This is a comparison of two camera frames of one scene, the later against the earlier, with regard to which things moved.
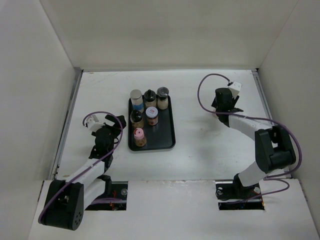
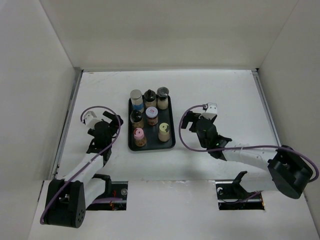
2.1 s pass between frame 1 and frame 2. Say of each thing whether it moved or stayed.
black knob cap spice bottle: stayed
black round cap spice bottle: stayed
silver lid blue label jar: stayed
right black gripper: moved
